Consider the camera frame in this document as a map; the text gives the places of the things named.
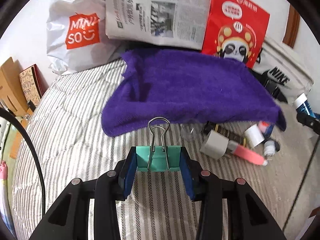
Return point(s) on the folded newspaper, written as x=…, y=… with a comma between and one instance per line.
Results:
x=175, y=23

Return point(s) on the patterned brown box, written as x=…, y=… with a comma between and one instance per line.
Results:
x=31, y=84

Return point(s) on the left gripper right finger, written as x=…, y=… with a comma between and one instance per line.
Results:
x=205, y=187

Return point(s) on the purple towel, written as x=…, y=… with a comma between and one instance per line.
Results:
x=182, y=85

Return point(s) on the green binder clip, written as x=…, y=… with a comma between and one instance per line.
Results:
x=159, y=158

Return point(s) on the blue red round case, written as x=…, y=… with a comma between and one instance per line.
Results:
x=266, y=128

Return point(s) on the pink tube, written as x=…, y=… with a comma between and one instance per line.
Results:
x=246, y=154

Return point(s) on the striped quilt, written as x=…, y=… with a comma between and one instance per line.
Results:
x=70, y=143

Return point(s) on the clear plastic cap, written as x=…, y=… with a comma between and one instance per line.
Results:
x=190, y=131

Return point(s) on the white Miniso plastic bag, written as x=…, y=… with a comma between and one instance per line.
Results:
x=76, y=36

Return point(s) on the grey white tape roll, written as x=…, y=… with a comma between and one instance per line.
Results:
x=215, y=145

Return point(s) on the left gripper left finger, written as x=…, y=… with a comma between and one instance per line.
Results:
x=115, y=185

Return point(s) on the red panda paper bag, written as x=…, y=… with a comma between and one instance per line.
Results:
x=235, y=30

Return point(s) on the wooden furniture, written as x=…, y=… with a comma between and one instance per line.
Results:
x=11, y=91

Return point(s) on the white Nike waist bag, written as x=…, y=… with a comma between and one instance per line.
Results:
x=281, y=71

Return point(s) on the blue white tube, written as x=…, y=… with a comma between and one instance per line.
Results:
x=302, y=105

